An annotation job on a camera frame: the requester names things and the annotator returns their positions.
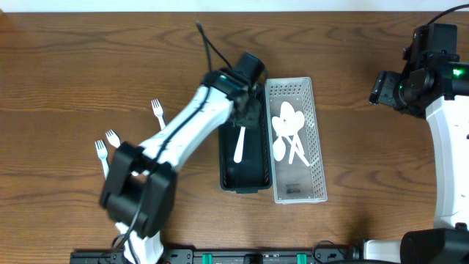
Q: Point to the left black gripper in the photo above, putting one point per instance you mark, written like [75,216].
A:
[248,114]

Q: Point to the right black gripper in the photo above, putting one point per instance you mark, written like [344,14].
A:
[383,92]

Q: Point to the white plastic spoon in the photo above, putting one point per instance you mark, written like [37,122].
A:
[279,148]
[286,112]
[238,152]
[296,122]
[281,129]

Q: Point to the white plastic fork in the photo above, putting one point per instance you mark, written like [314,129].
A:
[158,112]
[113,138]
[102,154]

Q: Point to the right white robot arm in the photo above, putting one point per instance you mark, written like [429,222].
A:
[441,96]

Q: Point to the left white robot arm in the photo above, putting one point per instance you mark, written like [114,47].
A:
[140,185]

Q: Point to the dark green plastic basket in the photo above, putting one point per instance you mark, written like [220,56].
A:
[253,172]

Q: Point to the clear plastic basket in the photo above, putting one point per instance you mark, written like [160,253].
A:
[293,181]

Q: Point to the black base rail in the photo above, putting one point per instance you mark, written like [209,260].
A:
[324,252]

